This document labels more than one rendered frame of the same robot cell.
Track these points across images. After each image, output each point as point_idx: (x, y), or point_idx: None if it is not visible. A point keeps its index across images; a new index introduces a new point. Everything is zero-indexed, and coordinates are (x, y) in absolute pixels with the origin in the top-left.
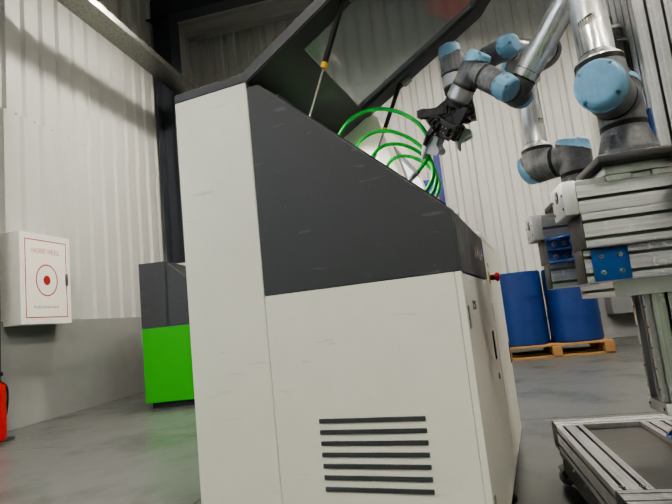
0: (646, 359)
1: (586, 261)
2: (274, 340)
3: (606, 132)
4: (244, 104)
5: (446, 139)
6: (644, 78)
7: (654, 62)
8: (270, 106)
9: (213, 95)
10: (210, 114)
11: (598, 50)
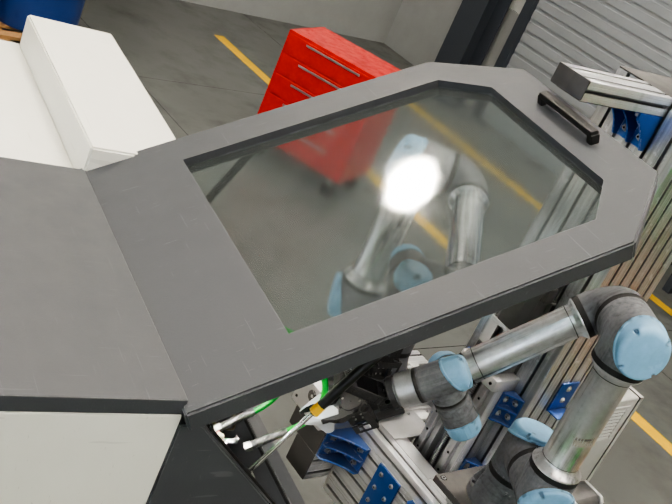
0: None
1: None
2: None
3: (502, 486)
4: (161, 452)
5: (355, 431)
6: (542, 371)
7: (560, 363)
8: (208, 466)
9: (101, 420)
10: (78, 452)
11: (570, 478)
